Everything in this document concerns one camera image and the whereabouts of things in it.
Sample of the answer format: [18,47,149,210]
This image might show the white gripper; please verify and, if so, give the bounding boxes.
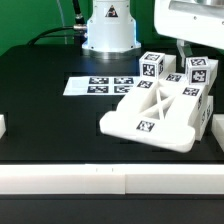
[154,0,224,67]

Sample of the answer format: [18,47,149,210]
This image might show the white tagged cube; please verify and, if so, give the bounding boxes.
[185,56,211,85]
[139,51,165,79]

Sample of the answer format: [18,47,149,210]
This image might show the white chair seat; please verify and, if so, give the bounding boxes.
[160,58,218,144]

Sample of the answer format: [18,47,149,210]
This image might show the white chair back frame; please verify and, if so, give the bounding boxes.
[99,75,206,153]

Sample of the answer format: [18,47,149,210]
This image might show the marker sheet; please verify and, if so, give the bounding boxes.
[63,76,140,96]

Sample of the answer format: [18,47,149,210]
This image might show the white block right edge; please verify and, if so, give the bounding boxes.
[212,114,224,152]

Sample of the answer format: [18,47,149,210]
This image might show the white block edge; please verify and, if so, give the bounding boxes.
[212,114,224,152]
[0,114,6,139]

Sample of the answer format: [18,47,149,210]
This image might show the white block left edge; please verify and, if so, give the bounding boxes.
[0,114,6,139]

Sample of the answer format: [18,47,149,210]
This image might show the black cable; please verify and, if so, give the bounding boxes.
[27,0,88,46]

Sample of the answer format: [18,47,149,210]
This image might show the white front rail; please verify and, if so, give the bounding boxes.
[0,164,224,195]

